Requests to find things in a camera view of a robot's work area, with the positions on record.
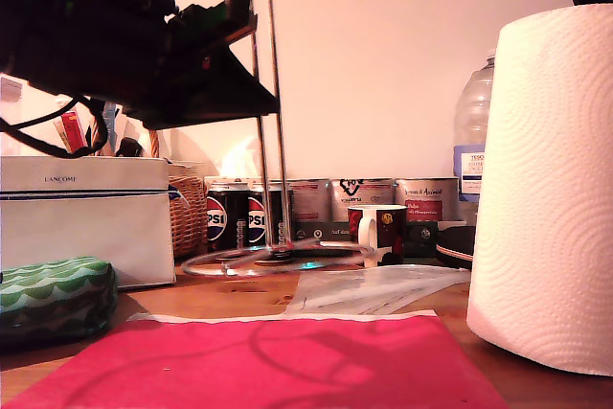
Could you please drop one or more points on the metallic paper towel stand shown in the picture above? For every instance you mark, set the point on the metallic paper towel stand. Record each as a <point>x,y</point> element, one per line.
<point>275,252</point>

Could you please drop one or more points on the white paper towel roll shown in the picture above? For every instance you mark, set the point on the white paper towel roll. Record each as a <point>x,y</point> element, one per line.
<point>546,188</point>

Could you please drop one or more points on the white tissue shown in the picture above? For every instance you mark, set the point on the white tissue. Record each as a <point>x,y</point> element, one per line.
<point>244,160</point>

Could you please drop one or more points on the small black tool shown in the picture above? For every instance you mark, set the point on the small black tool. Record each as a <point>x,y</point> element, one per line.
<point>127,148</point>

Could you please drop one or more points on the blue and white packet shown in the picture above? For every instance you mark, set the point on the blue and white packet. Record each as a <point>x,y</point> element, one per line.
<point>111,131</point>

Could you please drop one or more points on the black Pepsi can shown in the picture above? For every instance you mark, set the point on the black Pepsi can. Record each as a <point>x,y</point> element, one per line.
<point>218,236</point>
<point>256,236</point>

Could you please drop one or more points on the red and white tube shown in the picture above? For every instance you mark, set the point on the red and white tube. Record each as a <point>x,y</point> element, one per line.
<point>72,133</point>

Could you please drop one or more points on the silver tin red label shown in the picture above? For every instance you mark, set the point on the silver tin red label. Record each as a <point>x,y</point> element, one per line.
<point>310,200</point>

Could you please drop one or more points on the white Lancome bag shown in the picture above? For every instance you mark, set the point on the white Lancome bag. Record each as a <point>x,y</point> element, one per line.
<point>86,232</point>

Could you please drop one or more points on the dark green cardboard tray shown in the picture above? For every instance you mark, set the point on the dark green cardboard tray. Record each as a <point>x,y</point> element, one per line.
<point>318,234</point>

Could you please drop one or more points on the silver tin black logo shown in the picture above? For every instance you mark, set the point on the silver tin black logo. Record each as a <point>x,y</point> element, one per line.
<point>369,191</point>

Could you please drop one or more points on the large clear water bottle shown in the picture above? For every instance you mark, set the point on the large clear water bottle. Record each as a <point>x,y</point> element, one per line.
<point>474,107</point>

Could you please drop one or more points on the white lidded container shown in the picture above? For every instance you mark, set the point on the white lidded container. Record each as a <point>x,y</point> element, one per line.
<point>9,90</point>

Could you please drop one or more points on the white and dark red mug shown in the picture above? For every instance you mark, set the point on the white and dark red mug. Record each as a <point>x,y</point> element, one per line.
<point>389,232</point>

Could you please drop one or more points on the silver tin script label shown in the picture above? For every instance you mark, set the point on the silver tin script label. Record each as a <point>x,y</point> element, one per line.
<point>426,193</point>

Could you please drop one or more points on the green wave pattern case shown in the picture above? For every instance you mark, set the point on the green wave pattern case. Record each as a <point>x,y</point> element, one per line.
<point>52,294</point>

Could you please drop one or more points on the clear plastic sleeve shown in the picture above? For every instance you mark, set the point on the clear plastic sleeve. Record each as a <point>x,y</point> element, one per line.
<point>383,289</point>

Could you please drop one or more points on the black zip case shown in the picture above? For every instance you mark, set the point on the black zip case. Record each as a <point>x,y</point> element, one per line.
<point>455,243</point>

